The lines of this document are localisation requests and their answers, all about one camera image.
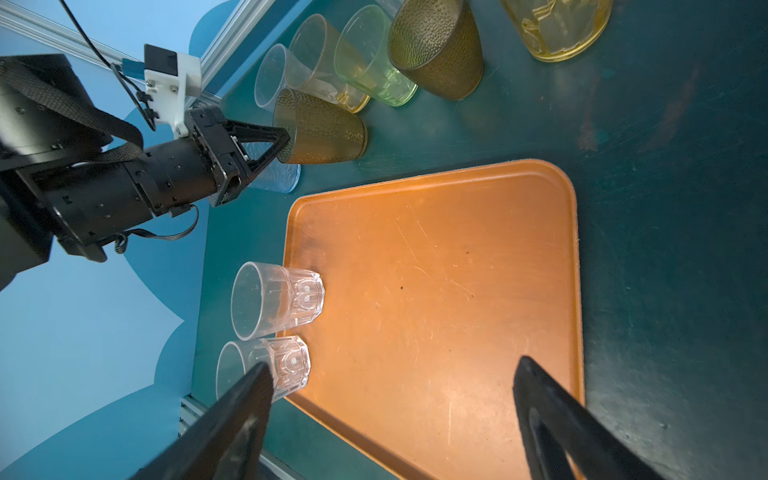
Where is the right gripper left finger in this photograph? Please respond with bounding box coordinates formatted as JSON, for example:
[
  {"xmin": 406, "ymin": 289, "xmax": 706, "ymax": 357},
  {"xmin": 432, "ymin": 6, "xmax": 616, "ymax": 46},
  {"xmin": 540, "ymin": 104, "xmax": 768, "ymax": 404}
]
[{"xmin": 133, "ymin": 363, "xmax": 273, "ymax": 479}]

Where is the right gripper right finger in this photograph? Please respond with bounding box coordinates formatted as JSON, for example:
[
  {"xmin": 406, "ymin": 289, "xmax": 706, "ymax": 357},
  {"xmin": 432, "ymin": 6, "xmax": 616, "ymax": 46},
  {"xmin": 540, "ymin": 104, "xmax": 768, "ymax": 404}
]
[{"xmin": 513, "ymin": 356, "xmax": 661, "ymax": 479}]

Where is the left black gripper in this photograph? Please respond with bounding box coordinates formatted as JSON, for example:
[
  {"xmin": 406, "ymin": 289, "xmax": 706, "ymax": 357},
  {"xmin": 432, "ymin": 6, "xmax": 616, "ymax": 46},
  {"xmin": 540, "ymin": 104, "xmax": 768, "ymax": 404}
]
[{"xmin": 122, "ymin": 107, "xmax": 290, "ymax": 218}]

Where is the clear faceted glass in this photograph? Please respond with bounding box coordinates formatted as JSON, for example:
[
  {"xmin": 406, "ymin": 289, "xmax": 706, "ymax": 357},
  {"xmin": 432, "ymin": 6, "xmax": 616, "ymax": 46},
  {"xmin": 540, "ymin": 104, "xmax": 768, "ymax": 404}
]
[
  {"xmin": 253, "ymin": 44, "xmax": 311, "ymax": 112},
  {"xmin": 215, "ymin": 336, "xmax": 311, "ymax": 402},
  {"xmin": 230, "ymin": 261, "xmax": 325, "ymax": 341},
  {"xmin": 376, "ymin": 0, "xmax": 404, "ymax": 19}
]

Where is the orange plastic tray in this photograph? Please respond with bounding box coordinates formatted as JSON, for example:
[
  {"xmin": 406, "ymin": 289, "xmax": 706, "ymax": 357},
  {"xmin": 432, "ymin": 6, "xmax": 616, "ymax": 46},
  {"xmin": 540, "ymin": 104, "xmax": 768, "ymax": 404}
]
[{"xmin": 284, "ymin": 159, "xmax": 585, "ymax": 479}]

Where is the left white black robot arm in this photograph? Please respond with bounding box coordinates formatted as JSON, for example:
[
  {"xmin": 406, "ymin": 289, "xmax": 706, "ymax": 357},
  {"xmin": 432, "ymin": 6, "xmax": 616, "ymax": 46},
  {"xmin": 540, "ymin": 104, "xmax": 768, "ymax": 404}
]
[{"xmin": 1, "ymin": 54, "xmax": 290, "ymax": 285}]

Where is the frosted blue tall cup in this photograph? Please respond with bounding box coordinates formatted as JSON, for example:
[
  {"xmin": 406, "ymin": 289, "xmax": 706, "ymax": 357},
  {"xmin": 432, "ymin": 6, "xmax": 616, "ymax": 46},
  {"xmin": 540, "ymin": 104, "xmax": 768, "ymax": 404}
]
[{"xmin": 243, "ymin": 142, "xmax": 301, "ymax": 194}]

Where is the dark amber textured cup left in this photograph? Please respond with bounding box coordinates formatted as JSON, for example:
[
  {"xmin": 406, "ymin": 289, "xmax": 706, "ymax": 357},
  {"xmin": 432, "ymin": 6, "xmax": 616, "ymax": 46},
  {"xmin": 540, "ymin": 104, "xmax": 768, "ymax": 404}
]
[{"xmin": 273, "ymin": 89, "xmax": 368, "ymax": 165}]

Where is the dark amber textured cup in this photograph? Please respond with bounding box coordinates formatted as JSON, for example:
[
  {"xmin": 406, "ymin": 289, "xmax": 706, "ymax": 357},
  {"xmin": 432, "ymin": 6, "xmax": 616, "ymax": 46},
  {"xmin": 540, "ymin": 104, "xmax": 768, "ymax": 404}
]
[
  {"xmin": 273, "ymin": 89, "xmax": 368, "ymax": 165},
  {"xmin": 388, "ymin": 0, "xmax": 484, "ymax": 101}
]

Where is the tall amber clear cup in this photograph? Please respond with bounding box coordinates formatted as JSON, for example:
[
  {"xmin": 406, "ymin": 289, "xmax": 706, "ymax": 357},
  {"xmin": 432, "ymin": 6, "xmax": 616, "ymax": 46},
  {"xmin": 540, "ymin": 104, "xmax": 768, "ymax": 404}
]
[{"xmin": 285, "ymin": 14, "xmax": 370, "ymax": 113}]

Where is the green clear cup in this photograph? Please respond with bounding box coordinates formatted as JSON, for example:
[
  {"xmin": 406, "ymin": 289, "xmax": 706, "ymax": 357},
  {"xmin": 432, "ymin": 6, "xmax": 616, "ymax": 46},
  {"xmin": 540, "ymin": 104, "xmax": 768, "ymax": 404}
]
[{"xmin": 333, "ymin": 4, "xmax": 417, "ymax": 107}]

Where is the dark amber textured cup right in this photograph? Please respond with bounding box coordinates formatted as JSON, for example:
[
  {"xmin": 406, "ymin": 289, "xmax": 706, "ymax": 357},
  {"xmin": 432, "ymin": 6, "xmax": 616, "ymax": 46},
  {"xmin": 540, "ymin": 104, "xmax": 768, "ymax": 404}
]
[{"xmin": 388, "ymin": 0, "xmax": 484, "ymax": 101}]

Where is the yellow ribbed glass front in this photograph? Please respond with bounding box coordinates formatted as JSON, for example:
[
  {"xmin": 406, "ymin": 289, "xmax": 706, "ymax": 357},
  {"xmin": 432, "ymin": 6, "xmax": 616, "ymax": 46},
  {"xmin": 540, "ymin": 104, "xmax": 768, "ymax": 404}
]
[{"xmin": 501, "ymin": 0, "xmax": 613, "ymax": 63}]

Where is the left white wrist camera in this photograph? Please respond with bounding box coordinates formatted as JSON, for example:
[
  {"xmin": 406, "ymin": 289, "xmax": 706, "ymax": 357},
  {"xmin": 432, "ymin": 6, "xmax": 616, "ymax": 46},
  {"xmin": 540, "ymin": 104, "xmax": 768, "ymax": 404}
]
[{"xmin": 144, "ymin": 44, "xmax": 202, "ymax": 139}]

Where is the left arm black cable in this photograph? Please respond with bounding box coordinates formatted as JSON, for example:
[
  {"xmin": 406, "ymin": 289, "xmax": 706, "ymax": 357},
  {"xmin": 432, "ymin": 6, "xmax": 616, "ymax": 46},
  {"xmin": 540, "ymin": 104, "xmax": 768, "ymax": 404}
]
[{"xmin": 58, "ymin": 0, "xmax": 158, "ymax": 132}]

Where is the aluminium frame left post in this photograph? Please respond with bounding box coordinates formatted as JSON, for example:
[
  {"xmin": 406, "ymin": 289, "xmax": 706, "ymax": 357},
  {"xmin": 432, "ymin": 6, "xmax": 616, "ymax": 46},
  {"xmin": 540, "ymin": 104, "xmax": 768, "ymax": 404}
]
[{"xmin": 189, "ymin": 1, "xmax": 309, "ymax": 97}]

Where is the aluminium frame back bar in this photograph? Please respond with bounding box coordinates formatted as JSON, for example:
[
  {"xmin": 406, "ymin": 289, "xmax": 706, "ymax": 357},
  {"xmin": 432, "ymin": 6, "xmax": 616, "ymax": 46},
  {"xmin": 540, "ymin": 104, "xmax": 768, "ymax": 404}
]
[{"xmin": 0, "ymin": 0, "xmax": 223, "ymax": 109}]

